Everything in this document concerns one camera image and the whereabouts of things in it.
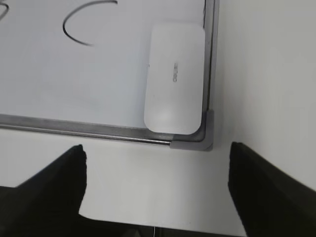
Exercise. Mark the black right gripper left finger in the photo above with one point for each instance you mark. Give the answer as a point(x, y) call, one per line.
point(47, 204)

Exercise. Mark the white magnetic whiteboard grey frame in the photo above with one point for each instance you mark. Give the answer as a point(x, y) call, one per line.
point(79, 67)

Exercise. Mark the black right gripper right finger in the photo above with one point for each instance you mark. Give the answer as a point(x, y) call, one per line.
point(269, 202)

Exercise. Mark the white whiteboard eraser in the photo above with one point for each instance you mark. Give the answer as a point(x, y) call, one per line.
point(174, 91)

